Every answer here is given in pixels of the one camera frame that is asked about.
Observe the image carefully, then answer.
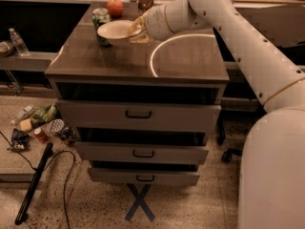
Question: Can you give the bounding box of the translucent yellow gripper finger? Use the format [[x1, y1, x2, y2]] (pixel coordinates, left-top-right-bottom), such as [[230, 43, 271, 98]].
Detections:
[[128, 12, 153, 44]]

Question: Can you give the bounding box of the white paper bowl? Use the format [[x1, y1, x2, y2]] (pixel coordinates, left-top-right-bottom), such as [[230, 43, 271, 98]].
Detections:
[[97, 20, 132, 46]]

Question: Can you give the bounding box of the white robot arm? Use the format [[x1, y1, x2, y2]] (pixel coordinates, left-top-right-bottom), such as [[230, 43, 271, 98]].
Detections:
[[132, 0, 305, 229]]

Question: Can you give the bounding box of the brown soda can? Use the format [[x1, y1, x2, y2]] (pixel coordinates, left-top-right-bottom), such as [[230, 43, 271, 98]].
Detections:
[[137, 0, 153, 14]]

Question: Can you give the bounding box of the green soda can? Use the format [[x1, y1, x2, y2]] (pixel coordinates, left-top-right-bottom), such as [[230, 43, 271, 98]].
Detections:
[[91, 8, 111, 47]]

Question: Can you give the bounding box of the bowl on left shelf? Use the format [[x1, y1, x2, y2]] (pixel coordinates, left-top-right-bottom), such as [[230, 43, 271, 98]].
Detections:
[[0, 41, 14, 57]]

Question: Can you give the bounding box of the red can on floor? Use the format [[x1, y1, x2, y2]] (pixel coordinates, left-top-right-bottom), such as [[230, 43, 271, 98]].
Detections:
[[33, 128, 49, 143]]

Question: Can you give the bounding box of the red apple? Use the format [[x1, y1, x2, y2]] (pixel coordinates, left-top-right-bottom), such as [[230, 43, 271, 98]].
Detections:
[[106, 0, 124, 18]]

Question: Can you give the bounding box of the grey drawer cabinet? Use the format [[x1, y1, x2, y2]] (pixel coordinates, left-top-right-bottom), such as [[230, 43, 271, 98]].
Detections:
[[44, 2, 231, 187]]

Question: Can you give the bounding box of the top drawer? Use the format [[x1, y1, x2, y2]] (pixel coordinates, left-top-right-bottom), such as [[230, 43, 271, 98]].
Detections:
[[56, 100, 221, 133]]

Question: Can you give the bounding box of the drawer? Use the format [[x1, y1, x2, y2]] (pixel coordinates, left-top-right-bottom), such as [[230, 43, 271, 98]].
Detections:
[[75, 141, 209, 165], [88, 168, 199, 186], [56, 100, 221, 133]]

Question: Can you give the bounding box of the clear water bottle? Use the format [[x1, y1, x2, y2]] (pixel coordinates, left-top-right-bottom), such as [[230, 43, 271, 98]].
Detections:
[[9, 28, 30, 56]]

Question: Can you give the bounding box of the green snack bag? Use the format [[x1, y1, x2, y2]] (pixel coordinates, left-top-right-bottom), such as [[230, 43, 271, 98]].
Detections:
[[32, 105, 57, 123]]

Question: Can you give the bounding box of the white patterned packet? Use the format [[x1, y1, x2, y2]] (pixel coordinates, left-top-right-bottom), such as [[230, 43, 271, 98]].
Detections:
[[50, 119, 65, 134]]

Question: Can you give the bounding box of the middle drawer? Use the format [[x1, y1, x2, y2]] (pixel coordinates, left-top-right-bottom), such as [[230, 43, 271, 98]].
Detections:
[[75, 141, 209, 165]]

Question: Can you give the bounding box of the black office chair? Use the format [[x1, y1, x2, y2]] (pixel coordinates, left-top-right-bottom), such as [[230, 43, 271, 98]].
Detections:
[[217, 116, 242, 163]]

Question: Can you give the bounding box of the plastic bottle on floor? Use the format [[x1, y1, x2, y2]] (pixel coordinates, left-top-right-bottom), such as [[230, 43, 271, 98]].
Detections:
[[11, 105, 35, 125]]

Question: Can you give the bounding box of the yellow sponge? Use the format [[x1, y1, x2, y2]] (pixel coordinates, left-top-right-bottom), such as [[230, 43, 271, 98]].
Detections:
[[20, 118, 32, 132]]

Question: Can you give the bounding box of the bottom drawer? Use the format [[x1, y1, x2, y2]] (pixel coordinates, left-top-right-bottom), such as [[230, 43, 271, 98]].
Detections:
[[88, 168, 199, 186]]

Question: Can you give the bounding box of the blue chip bag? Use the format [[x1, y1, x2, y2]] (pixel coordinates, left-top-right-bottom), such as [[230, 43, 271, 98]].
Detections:
[[8, 128, 30, 152]]

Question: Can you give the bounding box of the black stick on floor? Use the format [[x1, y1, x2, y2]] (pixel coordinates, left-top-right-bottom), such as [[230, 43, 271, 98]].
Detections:
[[14, 143, 53, 225]]

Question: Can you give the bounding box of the black cable on floor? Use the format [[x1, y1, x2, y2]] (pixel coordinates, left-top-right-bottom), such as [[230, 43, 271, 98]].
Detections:
[[0, 131, 77, 229]]

